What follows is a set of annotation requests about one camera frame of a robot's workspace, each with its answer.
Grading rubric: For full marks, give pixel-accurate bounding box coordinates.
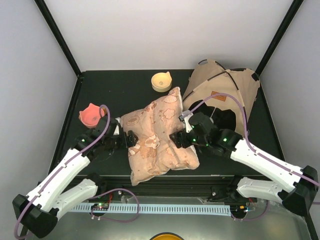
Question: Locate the beige patterned pillow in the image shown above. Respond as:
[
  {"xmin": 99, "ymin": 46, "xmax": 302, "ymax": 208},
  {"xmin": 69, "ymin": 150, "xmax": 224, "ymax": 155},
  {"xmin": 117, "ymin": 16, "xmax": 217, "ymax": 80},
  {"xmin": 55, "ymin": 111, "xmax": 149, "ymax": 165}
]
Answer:
[{"xmin": 120, "ymin": 87, "xmax": 200, "ymax": 186}]

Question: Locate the beige black pet tent fabric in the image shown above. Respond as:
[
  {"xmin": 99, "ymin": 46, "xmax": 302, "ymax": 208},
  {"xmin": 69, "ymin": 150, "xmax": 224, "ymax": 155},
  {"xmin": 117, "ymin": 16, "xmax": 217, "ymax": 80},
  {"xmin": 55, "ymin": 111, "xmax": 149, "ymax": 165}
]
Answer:
[{"xmin": 182, "ymin": 59, "xmax": 261, "ymax": 136}]

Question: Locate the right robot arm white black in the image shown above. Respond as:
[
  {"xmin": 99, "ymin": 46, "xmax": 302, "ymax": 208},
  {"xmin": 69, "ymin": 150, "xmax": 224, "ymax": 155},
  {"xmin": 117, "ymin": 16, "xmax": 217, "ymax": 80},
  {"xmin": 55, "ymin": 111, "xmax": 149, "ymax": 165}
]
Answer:
[{"xmin": 169, "ymin": 112, "xmax": 320, "ymax": 217}]

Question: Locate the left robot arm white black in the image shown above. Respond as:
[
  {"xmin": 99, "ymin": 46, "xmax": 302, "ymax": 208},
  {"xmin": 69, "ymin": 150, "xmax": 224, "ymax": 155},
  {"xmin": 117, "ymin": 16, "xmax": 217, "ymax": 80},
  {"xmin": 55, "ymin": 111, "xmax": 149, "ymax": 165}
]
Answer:
[{"xmin": 12, "ymin": 116, "xmax": 139, "ymax": 239}]

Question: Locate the pink cat-ear bowl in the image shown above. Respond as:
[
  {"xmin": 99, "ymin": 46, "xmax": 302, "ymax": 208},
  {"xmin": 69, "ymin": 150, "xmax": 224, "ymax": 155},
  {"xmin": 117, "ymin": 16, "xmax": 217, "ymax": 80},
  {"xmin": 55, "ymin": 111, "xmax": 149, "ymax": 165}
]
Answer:
[{"xmin": 78, "ymin": 103, "xmax": 106, "ymax": 129}]

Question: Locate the beige cat-ear bowl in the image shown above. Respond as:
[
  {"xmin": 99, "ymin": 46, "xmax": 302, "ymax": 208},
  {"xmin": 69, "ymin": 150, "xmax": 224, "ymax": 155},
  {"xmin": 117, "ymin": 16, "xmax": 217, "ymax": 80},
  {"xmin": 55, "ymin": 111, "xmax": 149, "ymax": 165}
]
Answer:
[{"xmin": 151, "ymin": 71, "xmax": 172, "ymax": 93}]

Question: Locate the left small circuit board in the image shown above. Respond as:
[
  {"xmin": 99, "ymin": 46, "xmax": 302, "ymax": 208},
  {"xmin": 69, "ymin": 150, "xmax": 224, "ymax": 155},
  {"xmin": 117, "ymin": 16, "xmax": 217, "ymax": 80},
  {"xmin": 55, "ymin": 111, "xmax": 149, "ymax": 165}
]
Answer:
[{"xmin": 91, "ymin": 202, "xmax": 109, "ymax": 211}]

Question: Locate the small circuit board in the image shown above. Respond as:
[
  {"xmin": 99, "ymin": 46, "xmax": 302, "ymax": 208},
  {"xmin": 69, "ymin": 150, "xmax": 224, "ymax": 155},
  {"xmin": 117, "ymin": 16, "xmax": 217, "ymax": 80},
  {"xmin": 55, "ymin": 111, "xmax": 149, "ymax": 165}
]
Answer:
[
  {"xmin": 232, "ymin": 205, "xmax": 250, "ymax": 213},
  {"xmin": 91, "ymin": 202, "xmax": 109, "ymax": 211}
]

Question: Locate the right small circuit board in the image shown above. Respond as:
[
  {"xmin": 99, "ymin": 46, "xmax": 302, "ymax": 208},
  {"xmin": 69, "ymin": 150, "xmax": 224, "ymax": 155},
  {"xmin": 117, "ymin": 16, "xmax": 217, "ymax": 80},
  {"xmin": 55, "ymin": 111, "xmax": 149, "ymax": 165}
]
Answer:
[{"xmin": 232, "ymin": 205, "xmax": 250, "ymax": 213}]

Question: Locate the yellow round object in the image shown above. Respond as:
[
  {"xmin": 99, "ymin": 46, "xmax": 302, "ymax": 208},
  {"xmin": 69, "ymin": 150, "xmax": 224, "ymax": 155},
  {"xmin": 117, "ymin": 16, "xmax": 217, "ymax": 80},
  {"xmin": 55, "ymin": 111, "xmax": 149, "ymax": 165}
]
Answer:
[{"xmin": 150, "ymin": 232, "xmax": 184, "ymax": 240}]

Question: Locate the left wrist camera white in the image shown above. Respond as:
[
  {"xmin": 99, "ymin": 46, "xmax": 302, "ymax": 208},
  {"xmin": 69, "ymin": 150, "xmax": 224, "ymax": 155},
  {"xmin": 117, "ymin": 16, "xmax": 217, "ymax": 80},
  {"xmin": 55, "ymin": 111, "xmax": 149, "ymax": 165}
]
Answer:
[{"xmin": 113, "ymin": 117, "xmax": 122, "ymax": 136}]

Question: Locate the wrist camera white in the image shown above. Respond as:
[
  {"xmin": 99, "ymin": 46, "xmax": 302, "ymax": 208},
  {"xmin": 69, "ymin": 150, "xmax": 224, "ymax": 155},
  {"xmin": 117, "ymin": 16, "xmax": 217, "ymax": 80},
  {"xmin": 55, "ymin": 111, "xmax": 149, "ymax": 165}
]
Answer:
[
  {"xmin": 113, "ymin": 117, "xmax": 122, "ymax": 136},
  {"xmin": 178, "ymin": 110, "xmax": 193, "ymax": 133}
]

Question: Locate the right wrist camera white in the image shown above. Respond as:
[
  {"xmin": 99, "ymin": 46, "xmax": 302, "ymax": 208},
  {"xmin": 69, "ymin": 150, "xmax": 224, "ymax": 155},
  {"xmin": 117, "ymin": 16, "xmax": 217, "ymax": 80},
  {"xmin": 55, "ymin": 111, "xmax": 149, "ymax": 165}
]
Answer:
[{"xmin": 178, "ymin": 110, "xmax": 193, "ymax": 133}]

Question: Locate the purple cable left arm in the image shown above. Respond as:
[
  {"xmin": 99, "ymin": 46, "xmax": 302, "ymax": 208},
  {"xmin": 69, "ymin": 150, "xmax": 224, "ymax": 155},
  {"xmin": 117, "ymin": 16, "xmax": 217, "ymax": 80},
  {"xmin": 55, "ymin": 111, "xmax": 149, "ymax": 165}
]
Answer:
[{"xmin": 13, "ymin": 104, "xmax": 111, "ymax": 240}]

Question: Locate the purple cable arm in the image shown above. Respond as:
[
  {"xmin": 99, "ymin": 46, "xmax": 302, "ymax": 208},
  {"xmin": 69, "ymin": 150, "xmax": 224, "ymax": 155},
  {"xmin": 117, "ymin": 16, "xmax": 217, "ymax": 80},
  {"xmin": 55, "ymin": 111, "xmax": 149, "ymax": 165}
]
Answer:
[
  {"xmin": 13, "ymin": 104, "xmax": 111, "ymax": 240},
  {"xmin": 186, "ymin": 92, "xmax": 320, "ymax": 188}
]

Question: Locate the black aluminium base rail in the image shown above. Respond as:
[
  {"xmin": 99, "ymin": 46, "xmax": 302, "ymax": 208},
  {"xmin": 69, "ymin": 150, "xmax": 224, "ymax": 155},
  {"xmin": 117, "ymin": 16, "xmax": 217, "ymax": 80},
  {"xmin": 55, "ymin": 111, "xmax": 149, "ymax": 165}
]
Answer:
[{"xmin": 97, "ymin": 175, "xmax": 241, "ymax": 201}]

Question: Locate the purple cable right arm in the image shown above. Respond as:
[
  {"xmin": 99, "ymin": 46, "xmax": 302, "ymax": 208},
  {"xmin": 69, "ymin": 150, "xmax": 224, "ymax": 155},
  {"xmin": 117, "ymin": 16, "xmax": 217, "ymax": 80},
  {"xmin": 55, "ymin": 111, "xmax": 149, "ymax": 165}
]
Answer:
[{"xmin": 186, "ymin": 92, "xmax": 320, "ymax": 188}]

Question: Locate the white slotted cable duct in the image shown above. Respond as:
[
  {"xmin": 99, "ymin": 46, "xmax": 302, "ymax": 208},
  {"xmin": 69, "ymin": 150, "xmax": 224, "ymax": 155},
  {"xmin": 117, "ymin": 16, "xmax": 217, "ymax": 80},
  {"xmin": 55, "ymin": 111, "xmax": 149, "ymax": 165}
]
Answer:
[{"xmin": 70, "ymin": 202, "xmax": 231, "ymax": 217}]

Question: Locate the right black frame post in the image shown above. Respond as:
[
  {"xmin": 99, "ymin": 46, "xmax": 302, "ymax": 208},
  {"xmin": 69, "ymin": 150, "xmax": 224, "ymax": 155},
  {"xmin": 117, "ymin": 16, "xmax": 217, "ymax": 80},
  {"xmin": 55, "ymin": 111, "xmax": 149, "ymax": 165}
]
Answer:
[{"xmin": 255, "ymin": 0, "xmax": 304, "ymax": 76}]

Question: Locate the black frame post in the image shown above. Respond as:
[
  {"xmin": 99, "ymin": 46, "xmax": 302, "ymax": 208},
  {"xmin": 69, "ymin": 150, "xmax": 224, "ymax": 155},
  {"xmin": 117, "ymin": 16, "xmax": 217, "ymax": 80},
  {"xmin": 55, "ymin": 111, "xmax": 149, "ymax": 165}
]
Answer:
[
  {"xmin": 33, "ymin": 0, "xmax": 83, "ymax": 78},
  {"xmin": 255, "ymin": 0, "xmax": 304, "ymax": 76}
]

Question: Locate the left black frame post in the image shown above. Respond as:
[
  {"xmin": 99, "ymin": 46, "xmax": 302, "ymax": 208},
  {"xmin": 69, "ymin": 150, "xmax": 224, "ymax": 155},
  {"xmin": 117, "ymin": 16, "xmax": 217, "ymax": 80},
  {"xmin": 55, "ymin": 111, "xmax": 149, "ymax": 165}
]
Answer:
[{"xmin": 33, "ymin": 0, "xmax": 83, "ymax": 78}]

